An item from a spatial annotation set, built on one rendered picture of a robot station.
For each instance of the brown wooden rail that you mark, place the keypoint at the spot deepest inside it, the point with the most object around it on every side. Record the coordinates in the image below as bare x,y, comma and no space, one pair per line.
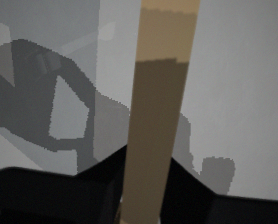
165,37

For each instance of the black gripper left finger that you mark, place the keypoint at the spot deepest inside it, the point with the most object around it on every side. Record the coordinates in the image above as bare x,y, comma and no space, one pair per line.
90,197

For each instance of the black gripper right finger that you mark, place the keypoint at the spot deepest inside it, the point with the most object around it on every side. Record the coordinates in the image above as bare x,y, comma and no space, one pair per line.
188,201

